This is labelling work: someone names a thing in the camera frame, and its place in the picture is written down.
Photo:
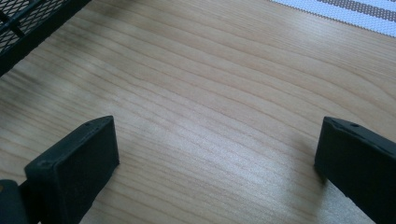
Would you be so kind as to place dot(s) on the black metal mesh rack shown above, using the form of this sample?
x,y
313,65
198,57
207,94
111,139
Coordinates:
x,y
21,25

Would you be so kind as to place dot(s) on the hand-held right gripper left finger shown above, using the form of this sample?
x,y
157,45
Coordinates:
x,y
74,171

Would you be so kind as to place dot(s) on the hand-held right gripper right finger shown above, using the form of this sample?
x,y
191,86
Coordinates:
x,y
358,161

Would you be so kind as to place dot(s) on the white grey striped woven mat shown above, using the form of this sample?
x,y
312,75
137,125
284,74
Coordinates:
x,y
351,12

